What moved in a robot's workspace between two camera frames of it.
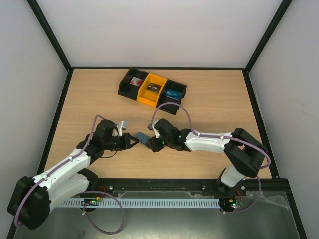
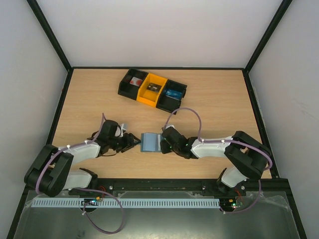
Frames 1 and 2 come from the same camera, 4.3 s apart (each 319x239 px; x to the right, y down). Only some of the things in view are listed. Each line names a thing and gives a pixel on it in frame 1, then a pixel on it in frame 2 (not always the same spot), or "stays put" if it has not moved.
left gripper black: x=126 y=142 stays put
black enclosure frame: x=282 y=183 stays put
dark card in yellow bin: x=154 y=87 stays put
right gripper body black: x=153 y=144 → x=164 y=143
